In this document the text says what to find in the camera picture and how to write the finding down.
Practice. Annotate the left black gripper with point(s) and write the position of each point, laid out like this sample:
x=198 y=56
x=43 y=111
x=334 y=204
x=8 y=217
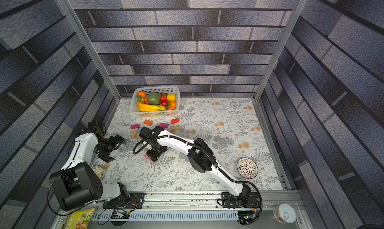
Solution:
x=118 y=141

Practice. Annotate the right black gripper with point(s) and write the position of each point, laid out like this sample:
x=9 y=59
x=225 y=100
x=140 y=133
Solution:
x=156 y=151

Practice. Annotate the natural wood block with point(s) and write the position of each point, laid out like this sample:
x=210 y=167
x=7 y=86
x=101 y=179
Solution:
x=176 y=128

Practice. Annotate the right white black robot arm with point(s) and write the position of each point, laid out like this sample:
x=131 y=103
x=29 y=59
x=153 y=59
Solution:
x=202 y=159

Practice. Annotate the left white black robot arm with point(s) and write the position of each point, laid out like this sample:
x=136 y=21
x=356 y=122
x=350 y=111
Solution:
x=76 y=184

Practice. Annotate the pink block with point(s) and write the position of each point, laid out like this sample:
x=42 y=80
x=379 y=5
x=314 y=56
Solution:
x=148 y=158

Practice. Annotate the patterned ceramic bowl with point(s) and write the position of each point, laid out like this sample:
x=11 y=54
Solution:
x=99 y=171

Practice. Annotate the wood block near blue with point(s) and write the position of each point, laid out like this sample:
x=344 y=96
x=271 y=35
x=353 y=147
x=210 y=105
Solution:
x=135 y=134

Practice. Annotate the magenta block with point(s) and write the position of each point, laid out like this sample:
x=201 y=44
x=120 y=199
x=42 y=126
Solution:
x=162 y=125

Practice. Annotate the orange block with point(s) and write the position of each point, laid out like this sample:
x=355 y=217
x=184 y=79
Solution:
x=147 y=122

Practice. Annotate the purple block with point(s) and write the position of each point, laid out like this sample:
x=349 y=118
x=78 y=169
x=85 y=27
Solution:
x=136 y=126

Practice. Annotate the red block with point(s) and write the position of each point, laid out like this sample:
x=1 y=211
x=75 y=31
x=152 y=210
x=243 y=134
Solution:
x=175 y=121

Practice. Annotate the yellow toy banana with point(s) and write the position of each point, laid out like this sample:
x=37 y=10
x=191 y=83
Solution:
x=150 y=108

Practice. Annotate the green toy mango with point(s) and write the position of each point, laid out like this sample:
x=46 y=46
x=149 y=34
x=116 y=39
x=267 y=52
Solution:
x=153 y=99

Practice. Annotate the yellow toy pepper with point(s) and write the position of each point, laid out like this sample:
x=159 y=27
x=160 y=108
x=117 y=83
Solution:
x=171 y=97

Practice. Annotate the orange toy fruit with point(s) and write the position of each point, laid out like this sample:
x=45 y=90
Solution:
x=141 y=94

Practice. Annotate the white plastic basket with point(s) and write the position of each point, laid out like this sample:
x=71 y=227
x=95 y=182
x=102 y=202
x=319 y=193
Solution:
x=172 y=108

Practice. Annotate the green snack bag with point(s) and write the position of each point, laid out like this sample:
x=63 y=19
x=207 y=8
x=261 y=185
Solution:
x=79 y=219

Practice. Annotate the white perforated bowl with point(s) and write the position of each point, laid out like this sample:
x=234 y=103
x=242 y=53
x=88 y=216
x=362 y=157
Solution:
x=247 y=168

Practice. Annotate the white lidded cup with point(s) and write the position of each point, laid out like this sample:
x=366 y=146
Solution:
x=285 y=214

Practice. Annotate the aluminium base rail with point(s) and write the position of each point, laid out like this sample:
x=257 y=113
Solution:
x=201 y=210

